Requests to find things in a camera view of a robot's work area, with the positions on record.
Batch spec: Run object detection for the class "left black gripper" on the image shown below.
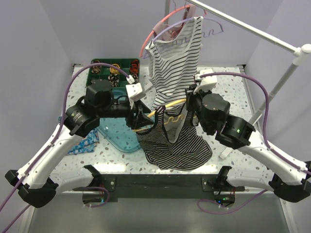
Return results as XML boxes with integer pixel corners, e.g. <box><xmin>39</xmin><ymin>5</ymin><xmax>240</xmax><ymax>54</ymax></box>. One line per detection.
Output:
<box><xmin>99</xmin><ymin>97</ymin><xmax>155</xmax><ymax>129</ymax></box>

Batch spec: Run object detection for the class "yellow plastic hanger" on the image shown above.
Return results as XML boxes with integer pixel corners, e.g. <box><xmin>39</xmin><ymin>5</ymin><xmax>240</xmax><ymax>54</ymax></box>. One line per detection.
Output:
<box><xmin>132</xmin><ymin>99</ymin><xmax>198</xmax><ymax>133</ymax></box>

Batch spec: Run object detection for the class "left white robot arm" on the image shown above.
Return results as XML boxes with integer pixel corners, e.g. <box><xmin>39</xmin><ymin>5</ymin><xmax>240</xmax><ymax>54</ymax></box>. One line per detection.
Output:
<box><xmin>5</xmin><ymin>80</ymin><xmax>153</xmax><ymax>208</ymax></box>

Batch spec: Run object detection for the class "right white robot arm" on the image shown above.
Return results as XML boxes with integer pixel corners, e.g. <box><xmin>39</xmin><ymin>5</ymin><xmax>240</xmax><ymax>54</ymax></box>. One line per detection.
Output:
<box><xmin>185</xmin><ymin>84</ymin><xmax>311</xmax><ymax>203</ymax></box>

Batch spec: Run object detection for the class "pink plastic hanger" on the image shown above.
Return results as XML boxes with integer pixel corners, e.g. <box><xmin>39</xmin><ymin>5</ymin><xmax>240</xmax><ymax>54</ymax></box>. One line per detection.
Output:
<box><xmin>139</xmin><ymin>4</ymin><xmax>207</xmax><ymax>58</ymax></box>

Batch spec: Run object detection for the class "purple plastic hanger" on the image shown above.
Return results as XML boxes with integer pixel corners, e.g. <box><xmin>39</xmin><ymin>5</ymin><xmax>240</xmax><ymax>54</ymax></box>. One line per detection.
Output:
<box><xmin>139</xmin><ymin>16</ymin><xmax>224</xmax><ymax>58</ymax></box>

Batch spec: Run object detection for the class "teal transparent plastic bin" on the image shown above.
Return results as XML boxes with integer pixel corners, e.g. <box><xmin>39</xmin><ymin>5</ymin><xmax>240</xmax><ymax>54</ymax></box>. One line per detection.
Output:
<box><xmin>96</xmin><ymin>87</ymin><xmax>141</xmax><ymax>153</ymax></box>

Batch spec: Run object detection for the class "brown white patterned sock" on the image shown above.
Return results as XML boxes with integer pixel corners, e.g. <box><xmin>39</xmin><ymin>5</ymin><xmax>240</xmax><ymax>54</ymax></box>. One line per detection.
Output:
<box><xmin>131</xmin><ymin>74</ymin><xmax>139</xmax><ymax>83</ymax></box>

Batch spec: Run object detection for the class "black beige patterned sock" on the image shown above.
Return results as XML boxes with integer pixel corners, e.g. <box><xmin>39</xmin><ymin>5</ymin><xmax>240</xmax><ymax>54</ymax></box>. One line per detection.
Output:
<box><xmin>108</xmin><ymin>74</ymin><xmax>119</xmax><ymax>87</ymax></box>

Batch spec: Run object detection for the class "green compartment organizer tray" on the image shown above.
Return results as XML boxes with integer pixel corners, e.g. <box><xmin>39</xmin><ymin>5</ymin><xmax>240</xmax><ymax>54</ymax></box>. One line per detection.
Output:
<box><xmin>85</xmin><ymin>58</ymin><xmax>140</xmax><ymax>96</ymax></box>

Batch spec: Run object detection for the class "red black rolled sock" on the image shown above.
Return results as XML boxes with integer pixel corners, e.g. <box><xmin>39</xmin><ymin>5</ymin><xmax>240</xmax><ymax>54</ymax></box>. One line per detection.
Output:
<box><xmin>130</xmin><ymin>60</ymin><xmax>139</xmax><ymax>73</ymax></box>

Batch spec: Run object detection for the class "yellow rolled sock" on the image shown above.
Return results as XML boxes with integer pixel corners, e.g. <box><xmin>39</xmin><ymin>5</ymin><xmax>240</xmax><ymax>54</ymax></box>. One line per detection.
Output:
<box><xmin>109</xmin><ymin>64</ymin><xmax>120</xmax><ymax>75</ymax></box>

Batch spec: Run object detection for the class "blue floral folded cloth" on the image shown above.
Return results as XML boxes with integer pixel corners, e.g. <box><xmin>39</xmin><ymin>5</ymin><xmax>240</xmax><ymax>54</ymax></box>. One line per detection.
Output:
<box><xmin>67</xmin><ymin>129</ymin><xmax>99</xmax><ymax>155</ymax></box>

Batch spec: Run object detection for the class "brown patterned rolled sock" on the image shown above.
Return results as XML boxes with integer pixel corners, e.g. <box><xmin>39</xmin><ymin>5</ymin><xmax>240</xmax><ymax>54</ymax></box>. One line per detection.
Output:
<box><xmin>91</xmin><ymin>60</ymin><xmax>101</xmax><ymax>74</ymax></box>

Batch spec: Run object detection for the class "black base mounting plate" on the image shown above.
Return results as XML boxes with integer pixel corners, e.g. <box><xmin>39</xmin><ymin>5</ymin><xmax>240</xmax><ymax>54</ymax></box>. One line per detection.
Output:
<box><xmin>74</xmin><ymin>174</ymin><xmax>245</xmax><ymax>202</ymax></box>

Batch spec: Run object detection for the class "white clothes rack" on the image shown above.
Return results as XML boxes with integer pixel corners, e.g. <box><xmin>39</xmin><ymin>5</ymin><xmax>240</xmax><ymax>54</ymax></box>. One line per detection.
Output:
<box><xmin>139</xmin><ymin>0</ymin><xmax>311</xmax><ymax>161</ymax></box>

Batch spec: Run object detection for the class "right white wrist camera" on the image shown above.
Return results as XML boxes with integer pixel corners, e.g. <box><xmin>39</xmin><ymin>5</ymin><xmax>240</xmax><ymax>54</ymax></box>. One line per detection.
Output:
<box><xmin>193</xmin><ymin>68</ymin><xmax>217</xmax><ymax>94</ymax></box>

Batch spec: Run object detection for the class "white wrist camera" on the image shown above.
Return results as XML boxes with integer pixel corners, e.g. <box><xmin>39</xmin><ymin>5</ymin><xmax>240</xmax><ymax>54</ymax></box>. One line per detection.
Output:
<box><xmin>125</xmin><ymin>83</ymin><xmax>146</xmax><ymax>102</ymax></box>
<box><xmin>193</xmin><ymin>68</ymin><xmax>217</xmax><ymax>94</ymax></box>

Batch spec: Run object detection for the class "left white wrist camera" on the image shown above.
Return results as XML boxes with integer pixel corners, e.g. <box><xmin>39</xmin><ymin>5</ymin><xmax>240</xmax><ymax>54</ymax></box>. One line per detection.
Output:
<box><xmin>125</xmin><ymin>83</ymin><xmax>146</xmax><ymax>102</ymax></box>

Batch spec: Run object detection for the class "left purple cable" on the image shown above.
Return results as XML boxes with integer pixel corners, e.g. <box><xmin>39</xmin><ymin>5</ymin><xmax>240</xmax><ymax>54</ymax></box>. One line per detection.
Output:
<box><xmin>0</xmin><ymin>62</ymin><xmax>134</xmax><ymax>233</ymax></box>

